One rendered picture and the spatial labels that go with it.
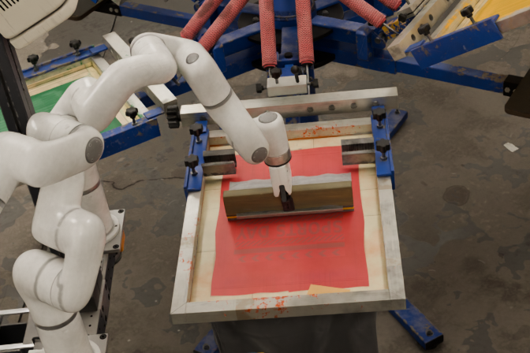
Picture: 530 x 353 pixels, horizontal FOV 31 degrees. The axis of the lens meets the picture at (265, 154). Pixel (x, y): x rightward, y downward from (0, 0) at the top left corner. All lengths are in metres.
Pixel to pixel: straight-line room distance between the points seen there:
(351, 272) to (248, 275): 0.27
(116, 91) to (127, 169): 2.41
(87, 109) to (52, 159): 0.51
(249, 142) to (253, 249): 0.36
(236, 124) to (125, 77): 0.32
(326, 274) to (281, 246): 0.17
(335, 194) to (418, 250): 1.37
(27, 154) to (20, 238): 2.68
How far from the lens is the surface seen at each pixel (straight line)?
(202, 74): 2.29
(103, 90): 2.25
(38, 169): 1.76
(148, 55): 2.22
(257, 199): 2.64
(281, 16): 3.45
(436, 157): 4.44
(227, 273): 2.55
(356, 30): 3.33
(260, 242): 2.62
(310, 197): 2.63
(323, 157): 2.89
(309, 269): 2.53
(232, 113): 2.37
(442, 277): 3.84
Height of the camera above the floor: 2.69
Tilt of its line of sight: 36 degrees down
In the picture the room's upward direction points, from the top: 9 degrees counter-clockwise
